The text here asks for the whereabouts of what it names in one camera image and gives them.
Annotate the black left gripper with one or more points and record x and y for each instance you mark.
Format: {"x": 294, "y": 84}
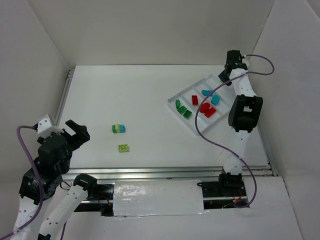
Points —
{"x": 70, "y": 135}

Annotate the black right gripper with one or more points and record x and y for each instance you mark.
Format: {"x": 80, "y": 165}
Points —
{"x": 226, "y": 76}

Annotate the cyan oval lego brick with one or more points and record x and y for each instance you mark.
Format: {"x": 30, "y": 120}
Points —
{"x": 215, "y": 99}

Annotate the cyan 2x4 lego plate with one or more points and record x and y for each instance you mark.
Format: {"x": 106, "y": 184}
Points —
{"x": 206, "y": 93}

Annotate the red oval lego brick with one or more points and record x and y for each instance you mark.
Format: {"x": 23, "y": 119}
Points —
{"x": 204, "y": 107}

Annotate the red curved lego brick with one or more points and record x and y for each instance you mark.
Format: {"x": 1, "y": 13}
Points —
{"x": 194, "y": 100}

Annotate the red 2x4 lego brick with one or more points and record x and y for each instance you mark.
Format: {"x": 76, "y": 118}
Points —
{"x": 210, "y": 112}

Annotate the green 2x4 lego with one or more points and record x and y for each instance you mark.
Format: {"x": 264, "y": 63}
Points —
{"x": 187, "y": 114}

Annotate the green sloped lego brick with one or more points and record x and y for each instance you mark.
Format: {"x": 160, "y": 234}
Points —
{"x": 177, "y": 104}

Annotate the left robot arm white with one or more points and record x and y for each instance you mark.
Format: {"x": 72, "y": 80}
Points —
{"x": 40, "y": 182}

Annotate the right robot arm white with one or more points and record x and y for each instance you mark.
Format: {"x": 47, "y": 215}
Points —
{"x": 242, "y": 118}

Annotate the green small stacked lego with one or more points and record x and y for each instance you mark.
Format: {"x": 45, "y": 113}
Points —
{"x": 114, "y": 129}

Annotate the white divided plastic tray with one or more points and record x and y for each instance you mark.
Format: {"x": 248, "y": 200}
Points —
{"x": 191, "y": 105}

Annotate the pale yellow lego brick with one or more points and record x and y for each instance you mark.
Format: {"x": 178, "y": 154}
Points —
{"x": 117, "y": 128}

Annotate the cyan small lego brick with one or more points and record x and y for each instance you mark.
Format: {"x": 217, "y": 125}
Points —
{"x": 122, "y": 128}

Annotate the lime 2x2 lego plate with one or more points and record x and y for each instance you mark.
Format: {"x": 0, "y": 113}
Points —
{"x": 123, "y": 148}

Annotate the white foil cover plate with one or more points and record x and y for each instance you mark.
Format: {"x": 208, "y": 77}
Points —
{"x": 157, "y": 198}

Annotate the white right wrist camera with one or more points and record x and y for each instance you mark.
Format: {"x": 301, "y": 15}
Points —
{"x": 245, "y": 62}

